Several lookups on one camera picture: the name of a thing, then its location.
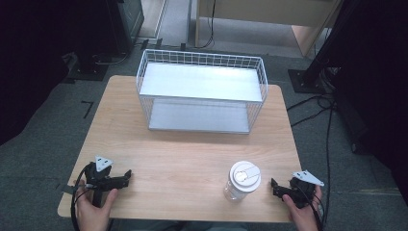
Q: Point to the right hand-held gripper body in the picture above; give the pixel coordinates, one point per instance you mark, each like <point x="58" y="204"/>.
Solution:
<point x="301" y="191"/>

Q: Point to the dark cabinet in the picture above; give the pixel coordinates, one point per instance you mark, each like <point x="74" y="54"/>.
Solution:
<point x="126" y="22"/>

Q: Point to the black stand with base plate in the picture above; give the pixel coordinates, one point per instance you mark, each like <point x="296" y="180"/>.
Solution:
<point x="308" y="80"/>
<point x="88" y="69"/>

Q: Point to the dark curtain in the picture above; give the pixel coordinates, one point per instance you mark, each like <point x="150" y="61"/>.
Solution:
<point x="375" y="96"/>
<point x="29" y="64"/>

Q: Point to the person's right hand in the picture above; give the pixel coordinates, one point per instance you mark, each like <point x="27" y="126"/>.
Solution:
<point x="304" y="219"/>

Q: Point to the clear cup with white lid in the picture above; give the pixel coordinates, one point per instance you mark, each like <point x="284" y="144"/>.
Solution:
<point x="243" y="177"/>

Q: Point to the person's dark clothing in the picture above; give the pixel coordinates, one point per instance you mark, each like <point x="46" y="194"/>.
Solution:
<point x="192" y="226"/>

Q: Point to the light wooden desk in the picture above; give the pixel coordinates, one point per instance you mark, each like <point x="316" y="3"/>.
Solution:
<point x="272" y="12"/>

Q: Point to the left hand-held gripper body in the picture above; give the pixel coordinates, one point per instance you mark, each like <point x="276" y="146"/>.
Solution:
<point x="97" y="181"/>

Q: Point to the person's left hand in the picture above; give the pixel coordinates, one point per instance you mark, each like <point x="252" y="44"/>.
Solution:
<point x="91" y="216"/>

